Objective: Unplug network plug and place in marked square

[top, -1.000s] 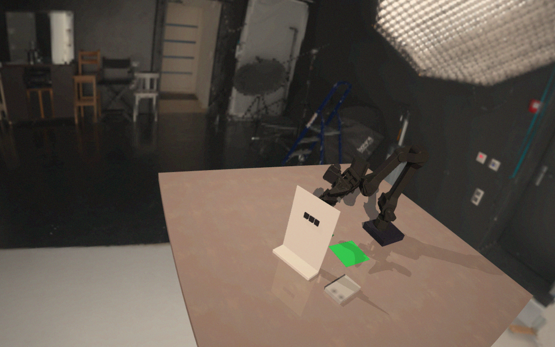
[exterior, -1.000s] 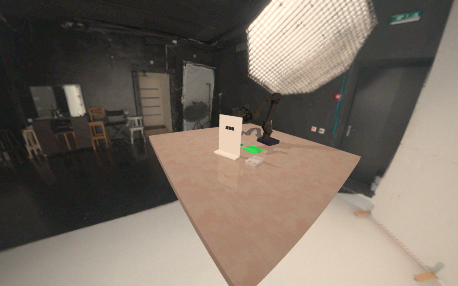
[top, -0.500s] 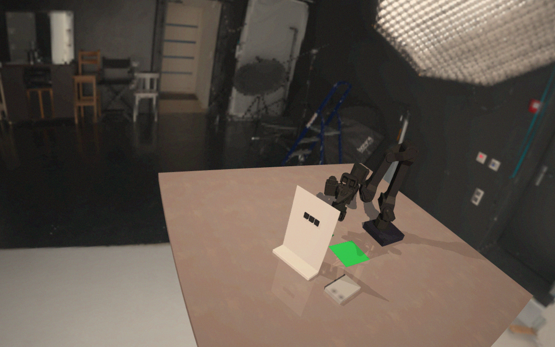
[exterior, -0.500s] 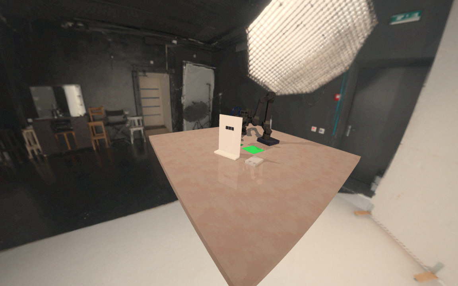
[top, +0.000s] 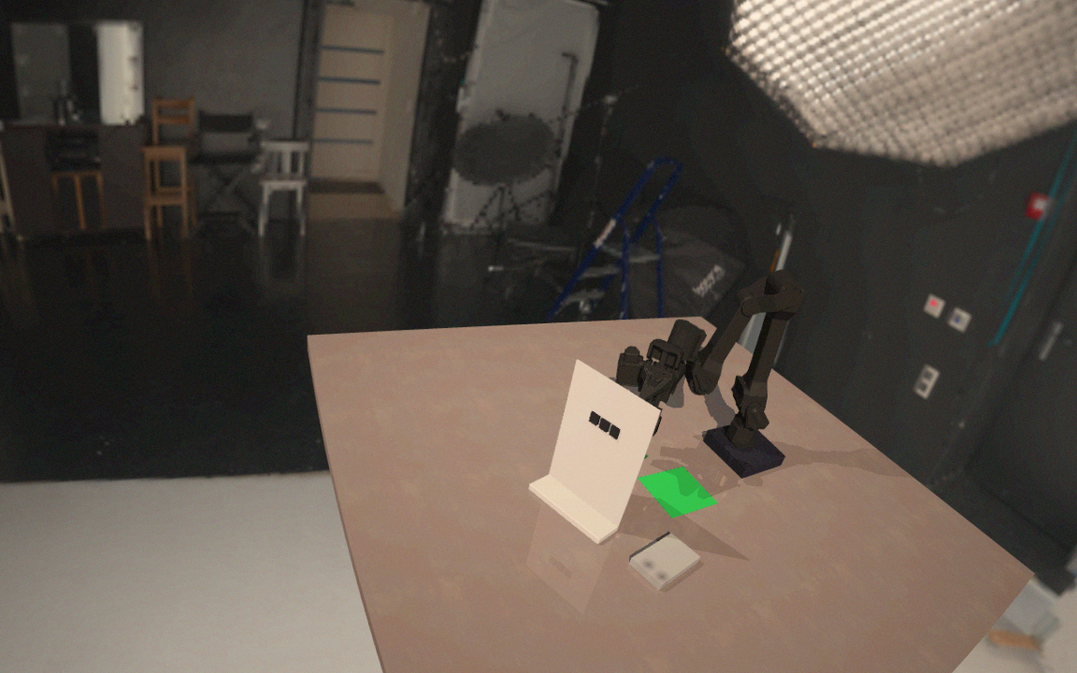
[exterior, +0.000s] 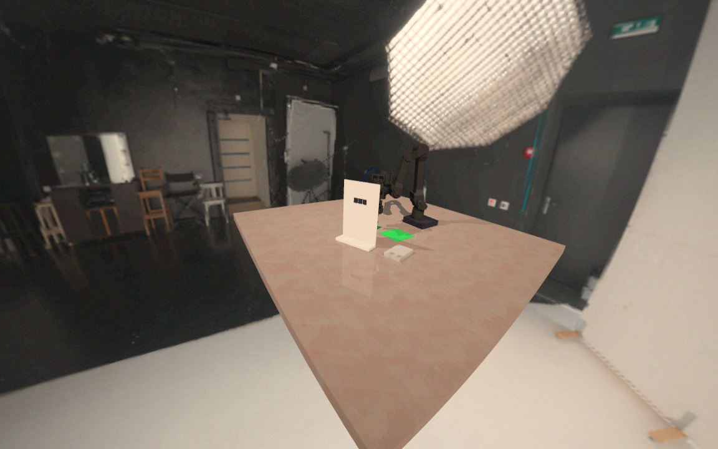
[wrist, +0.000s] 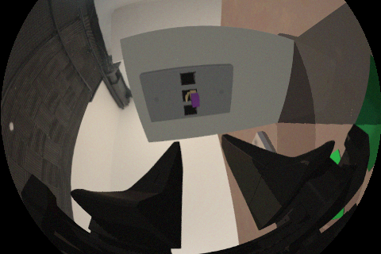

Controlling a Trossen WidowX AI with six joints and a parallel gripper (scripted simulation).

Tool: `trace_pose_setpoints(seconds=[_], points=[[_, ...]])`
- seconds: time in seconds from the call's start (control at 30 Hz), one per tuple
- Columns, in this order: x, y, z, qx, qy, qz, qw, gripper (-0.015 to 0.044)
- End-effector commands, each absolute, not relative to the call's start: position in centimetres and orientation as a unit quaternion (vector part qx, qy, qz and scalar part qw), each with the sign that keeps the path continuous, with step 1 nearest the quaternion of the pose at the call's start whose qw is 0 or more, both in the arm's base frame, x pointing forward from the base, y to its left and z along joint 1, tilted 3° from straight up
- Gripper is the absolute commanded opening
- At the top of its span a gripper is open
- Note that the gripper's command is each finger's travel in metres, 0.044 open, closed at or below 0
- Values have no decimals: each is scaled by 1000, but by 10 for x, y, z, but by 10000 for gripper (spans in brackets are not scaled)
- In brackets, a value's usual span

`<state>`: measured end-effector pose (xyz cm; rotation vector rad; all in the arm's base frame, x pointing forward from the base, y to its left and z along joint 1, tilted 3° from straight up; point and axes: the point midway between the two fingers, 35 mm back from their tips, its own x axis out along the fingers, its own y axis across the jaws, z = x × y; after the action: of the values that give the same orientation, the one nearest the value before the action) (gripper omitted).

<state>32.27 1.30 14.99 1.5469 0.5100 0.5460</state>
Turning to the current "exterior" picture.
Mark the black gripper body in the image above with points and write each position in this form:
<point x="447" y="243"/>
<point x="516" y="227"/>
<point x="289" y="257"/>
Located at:
<point x="380" y="178"/>

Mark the cream panel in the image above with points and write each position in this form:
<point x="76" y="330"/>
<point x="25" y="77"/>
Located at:
<point x="360" y="214"/>

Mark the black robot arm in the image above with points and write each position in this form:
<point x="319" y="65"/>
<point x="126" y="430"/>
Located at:
<point x="420" y="153"/>

